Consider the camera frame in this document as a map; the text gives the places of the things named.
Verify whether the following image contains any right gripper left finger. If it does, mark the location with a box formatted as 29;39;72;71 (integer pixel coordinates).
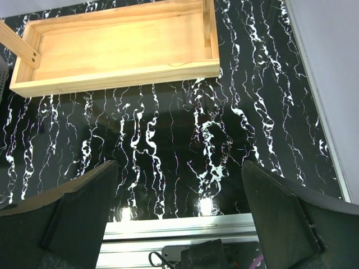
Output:
1;161;118;268

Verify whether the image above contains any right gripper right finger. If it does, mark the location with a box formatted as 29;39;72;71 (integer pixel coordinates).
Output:
241;161;358;268

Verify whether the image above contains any black marble pattern mat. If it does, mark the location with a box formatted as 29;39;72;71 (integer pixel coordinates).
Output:
1;1;343;221

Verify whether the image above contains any white plastic basket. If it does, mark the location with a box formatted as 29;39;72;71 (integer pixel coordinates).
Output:
0;56;9;102

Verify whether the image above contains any wooden clothes rack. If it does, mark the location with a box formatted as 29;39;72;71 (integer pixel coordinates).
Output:
1;1;220;98

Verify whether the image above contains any aluminium mounting rail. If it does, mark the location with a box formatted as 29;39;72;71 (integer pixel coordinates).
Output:
96;214;259;268

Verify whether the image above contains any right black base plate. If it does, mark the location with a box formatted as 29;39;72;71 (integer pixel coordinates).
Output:
148;240;265;268

